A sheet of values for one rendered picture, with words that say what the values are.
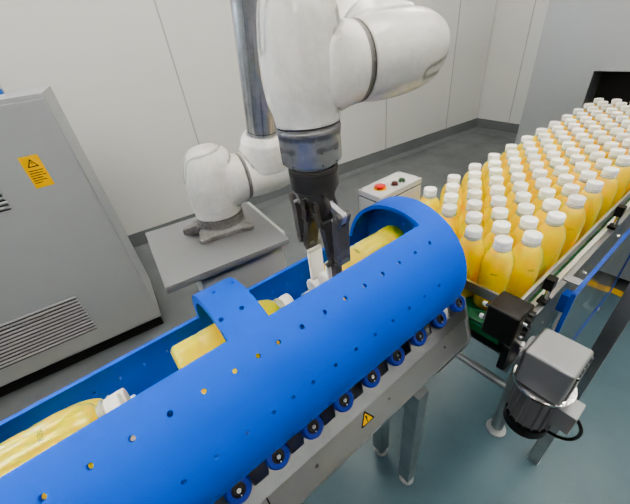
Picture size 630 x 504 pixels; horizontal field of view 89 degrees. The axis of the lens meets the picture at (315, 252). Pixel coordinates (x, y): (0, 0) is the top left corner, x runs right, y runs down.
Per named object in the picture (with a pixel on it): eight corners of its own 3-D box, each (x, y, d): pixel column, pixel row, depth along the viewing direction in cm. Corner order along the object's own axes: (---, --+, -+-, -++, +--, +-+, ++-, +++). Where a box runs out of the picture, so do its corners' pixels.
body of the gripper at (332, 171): (276, 164, 49) (285, 217, 55) (309, 177, 43) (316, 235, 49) (314, 150, 53) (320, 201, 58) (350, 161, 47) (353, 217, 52)
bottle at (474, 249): (457, 300, 88) (469, 244, 77) (443, 284, 94) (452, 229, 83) (481, 294, 89) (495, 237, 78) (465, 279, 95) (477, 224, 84)
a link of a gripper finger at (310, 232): (305, 203, 51) (300, 198, 52) (304, 252, 59) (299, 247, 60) (324, 194, 53) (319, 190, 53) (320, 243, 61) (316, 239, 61)
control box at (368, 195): (358, 216, 112) (358, 188, 106) (397, 196, 121) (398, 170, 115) (380, 226, 105) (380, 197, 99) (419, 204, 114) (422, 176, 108)
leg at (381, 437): (371, 448, 143) (369, 360, 107) (380, 439, 146) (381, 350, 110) (381, 459, 139) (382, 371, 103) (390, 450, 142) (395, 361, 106)
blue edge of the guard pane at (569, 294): (507, 396, 110) (552, 286, 82) (597, 286, 147) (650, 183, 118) (522, 407, 107) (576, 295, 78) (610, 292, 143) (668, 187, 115)
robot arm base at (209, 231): (182, 225, 116) (176, 212, 113) (241, 209, 123) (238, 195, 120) (188, 249, 102) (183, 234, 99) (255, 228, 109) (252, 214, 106)
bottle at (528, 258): (493, 289, 90) (509, 233, 79) (520, 288, 89) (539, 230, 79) (504, 307, 84) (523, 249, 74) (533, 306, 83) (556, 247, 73)
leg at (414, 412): (396, 476, 133) (403, 389, 98) (405, 466, 136) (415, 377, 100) (407, 489, 129) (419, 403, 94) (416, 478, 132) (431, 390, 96)
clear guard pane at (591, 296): (522, 403, 107) (572, 295, 80) (608, 290, 143) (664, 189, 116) (523, 404, 107) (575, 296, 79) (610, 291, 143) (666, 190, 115)
